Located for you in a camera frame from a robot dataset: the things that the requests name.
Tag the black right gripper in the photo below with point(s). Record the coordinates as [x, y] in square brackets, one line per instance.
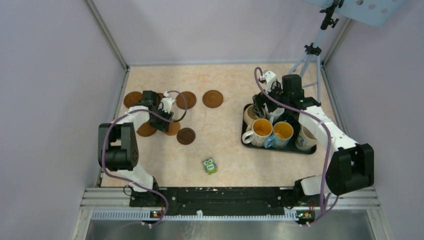
[261, 99]

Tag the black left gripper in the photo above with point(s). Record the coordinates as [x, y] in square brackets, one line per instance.
[163, 126]

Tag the blue mug yellow inside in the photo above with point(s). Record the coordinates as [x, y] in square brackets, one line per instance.
[280, 137]

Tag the white mug yellow inside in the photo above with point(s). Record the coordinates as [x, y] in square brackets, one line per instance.
[260, 130]

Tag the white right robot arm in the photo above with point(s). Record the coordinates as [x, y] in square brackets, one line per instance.
[348, 165]

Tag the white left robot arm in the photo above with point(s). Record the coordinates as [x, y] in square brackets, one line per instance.
[118, 151]

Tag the light wooden coaster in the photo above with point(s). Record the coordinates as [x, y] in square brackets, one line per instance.
[173, 129]

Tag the dark brown coaster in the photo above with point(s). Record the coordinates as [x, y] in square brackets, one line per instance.
[186, 136]

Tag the plain white mug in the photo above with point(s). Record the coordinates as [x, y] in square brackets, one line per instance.
[274, 115]

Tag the beige round mug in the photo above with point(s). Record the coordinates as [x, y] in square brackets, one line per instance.
[250, 116]

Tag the tall cream patterned mug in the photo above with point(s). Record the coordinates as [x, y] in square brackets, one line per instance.
[305, 139]

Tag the green owl figure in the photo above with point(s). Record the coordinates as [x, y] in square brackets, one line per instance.
[209, 166]

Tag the light blue perforated panel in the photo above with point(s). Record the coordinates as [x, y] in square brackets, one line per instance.
[370, 12]

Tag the blue camera tripod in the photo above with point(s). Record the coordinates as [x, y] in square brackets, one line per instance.
[313, 49]

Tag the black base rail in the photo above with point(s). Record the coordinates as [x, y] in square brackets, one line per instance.
[224, 201]

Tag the white cable duct strip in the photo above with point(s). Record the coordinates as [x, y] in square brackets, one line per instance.
[147, 215]

